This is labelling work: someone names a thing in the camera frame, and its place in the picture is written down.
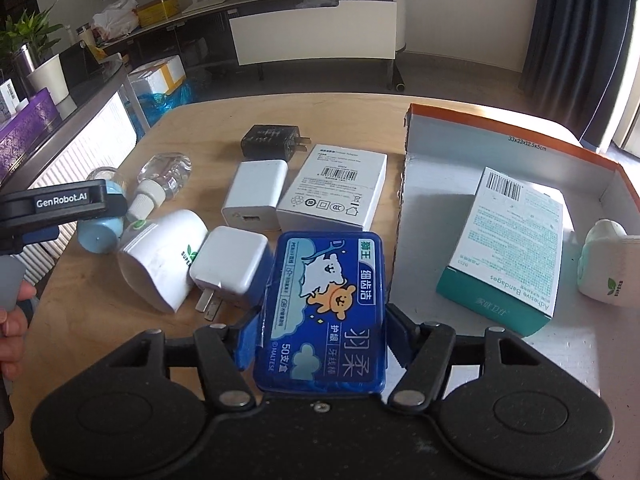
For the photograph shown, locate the clear spray bottle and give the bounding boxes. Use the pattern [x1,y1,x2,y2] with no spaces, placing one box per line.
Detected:
[127,154,193,222]

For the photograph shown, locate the purple patterned box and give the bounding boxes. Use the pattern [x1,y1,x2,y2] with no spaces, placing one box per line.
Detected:
[0,87,63,181]

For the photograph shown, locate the white cube charger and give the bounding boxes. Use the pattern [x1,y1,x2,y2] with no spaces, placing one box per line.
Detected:
[221,160,289,232]

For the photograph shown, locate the small bottle with blue cap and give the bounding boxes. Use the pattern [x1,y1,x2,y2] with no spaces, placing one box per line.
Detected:
[77,167,126,257]

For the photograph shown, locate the person's left hand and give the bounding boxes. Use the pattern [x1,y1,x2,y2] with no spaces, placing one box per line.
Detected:
[0,284,37,378]

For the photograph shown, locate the round ribbed counter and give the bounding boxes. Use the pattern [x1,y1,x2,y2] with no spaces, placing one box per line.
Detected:
[0,52,151,286]

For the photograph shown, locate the black stand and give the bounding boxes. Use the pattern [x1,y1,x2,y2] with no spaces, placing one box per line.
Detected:
[59,42,103,96]

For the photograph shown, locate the leafy green plant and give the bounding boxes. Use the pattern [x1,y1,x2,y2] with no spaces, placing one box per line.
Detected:
[0,2,63,71]

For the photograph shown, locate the blue floss pick box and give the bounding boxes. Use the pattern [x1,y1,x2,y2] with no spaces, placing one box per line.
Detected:
[252,230,389,396]

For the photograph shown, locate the dark blue curtain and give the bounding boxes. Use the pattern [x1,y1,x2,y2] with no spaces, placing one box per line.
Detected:
[522,0,636,148]

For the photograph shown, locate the cardboard box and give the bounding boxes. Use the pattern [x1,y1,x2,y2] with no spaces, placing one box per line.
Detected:
[127,55,187,98]

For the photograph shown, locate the long television console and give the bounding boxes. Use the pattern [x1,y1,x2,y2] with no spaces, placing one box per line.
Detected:
[87,0,408,81]

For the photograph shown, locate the small white charger with prongs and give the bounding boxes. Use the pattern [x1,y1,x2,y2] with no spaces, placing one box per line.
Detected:
[189,226,271,323]

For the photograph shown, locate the yellow box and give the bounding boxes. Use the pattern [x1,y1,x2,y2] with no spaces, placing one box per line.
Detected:
[136,0,180,28]

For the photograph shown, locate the orange-edged cardboard box tray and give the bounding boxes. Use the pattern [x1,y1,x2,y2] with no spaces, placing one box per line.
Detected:
[394,103,640,480]

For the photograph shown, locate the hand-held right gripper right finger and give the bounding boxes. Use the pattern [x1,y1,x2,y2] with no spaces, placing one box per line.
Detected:
[386,306,551,411]

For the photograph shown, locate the white plastic bag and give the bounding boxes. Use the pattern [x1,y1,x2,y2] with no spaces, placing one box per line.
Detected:
[91,0,140,41]

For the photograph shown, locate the white paper cup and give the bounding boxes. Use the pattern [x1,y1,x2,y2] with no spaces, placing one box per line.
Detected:
[26,52,71,106]

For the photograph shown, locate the white plug-in device green logo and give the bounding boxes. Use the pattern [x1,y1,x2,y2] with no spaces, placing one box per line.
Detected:
[577,220,640,308]
[117,209,209,315]

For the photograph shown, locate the steel cup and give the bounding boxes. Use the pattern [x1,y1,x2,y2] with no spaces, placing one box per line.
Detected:
[12,44,40,91]

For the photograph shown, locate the blue plastic bags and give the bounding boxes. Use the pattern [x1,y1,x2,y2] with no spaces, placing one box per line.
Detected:
[131,77,201,128]

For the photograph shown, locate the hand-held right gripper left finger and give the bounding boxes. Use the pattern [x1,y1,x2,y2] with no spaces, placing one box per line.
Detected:
[102,309,265,411]

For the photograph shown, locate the teal and white bandage box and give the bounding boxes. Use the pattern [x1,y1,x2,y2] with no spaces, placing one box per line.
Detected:
[436,166,565,338]

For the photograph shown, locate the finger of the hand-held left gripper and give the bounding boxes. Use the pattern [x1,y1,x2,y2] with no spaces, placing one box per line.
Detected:
[100,180,129,221]

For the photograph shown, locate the black charger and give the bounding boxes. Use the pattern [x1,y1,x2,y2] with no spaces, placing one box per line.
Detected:
[241,124,312,160]

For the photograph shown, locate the white medicine box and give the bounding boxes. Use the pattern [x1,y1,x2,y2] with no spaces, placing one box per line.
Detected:
[0,79,18,118]

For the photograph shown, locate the white flat carton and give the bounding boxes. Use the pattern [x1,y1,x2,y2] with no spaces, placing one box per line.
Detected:
[276,144,388,233]

